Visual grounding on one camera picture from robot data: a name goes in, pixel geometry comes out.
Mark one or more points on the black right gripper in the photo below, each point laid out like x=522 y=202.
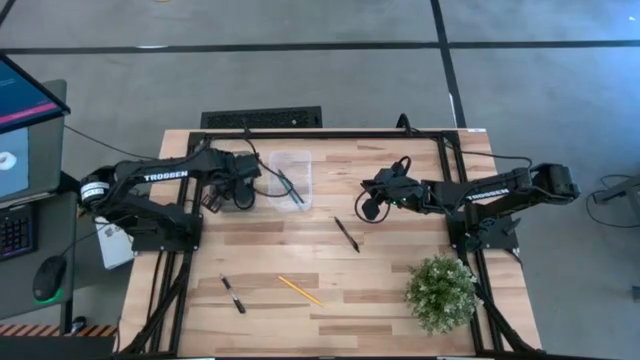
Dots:
x=405 y=192

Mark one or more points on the black computer mouse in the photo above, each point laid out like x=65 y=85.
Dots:
x=49 y=277

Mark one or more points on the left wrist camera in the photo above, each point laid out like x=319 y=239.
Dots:
x=212 y=200

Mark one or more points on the yellow pencil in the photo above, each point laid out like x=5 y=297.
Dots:
x=300 y=291

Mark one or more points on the monitor with pink stripe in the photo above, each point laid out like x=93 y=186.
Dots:
x=20 y=95

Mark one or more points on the monitor with grey bezel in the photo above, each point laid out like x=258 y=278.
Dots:
x=50 y=150

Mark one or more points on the black perforated panel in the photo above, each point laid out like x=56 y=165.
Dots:
x=260 y=118

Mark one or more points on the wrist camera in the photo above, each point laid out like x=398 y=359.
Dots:
x=212 y=200
x=370 y=209

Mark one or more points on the clear plastic bin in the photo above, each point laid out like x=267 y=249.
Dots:
x=300 y=165

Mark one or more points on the black aluminium table frame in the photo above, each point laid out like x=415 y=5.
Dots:
x=325 y=135

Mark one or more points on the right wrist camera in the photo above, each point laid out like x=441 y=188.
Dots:
x=370 y=209

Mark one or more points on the small artificial green plant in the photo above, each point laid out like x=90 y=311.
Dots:
x=442 y=295

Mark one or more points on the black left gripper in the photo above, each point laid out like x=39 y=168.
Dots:
x=232 y=167

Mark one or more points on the dark grey side desk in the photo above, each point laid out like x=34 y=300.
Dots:
x=15 y=292

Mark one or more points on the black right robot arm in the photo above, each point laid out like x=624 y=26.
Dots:
x=500 y=188

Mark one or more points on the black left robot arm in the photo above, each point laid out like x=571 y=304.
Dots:
x=130 y=173

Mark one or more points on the grey floor stand leg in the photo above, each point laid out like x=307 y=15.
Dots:
x=622 y=189

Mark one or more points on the black backlit keyboard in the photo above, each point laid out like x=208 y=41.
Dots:
x=15 y=235

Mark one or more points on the slim black ballpoint pen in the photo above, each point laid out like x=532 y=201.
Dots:
x=346 y=234

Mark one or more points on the black pen silver barrel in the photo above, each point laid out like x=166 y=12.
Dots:
x=233 y=294

